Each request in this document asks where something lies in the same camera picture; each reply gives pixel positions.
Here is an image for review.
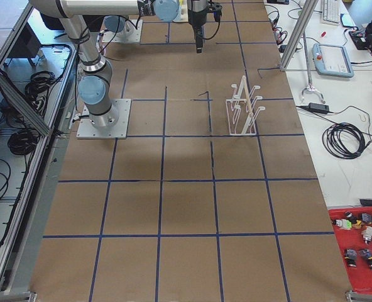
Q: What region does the black power adapter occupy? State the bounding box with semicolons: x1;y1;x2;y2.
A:
308;103;330;115

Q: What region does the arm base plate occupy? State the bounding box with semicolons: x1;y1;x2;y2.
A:
77;99;131;139
101;20;143;44

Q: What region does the teach pendant tablet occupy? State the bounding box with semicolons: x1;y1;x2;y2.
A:
312;43;354;78

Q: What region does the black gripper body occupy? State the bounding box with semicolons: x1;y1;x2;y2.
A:
187;0;221;29

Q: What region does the aluminium frame post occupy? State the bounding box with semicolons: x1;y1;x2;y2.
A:
279;0;318;71

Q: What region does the cream serving tray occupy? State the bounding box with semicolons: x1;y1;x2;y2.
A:
173;0;188;23

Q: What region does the red parts tray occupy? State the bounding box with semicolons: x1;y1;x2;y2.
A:
329;207;372;294

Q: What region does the white cup drying rack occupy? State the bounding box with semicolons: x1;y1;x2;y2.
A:
225;75;266;137

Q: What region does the coiled black cable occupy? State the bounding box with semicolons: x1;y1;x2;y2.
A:
322;122;372;159

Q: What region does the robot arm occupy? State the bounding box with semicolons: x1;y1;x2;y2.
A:
104;15;129;36
31;1;180;130

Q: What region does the reacher grabber tool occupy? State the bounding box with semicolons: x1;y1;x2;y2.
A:
301;32;326;104

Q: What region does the white keyboard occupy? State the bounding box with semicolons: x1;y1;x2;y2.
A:
320;0;340;26

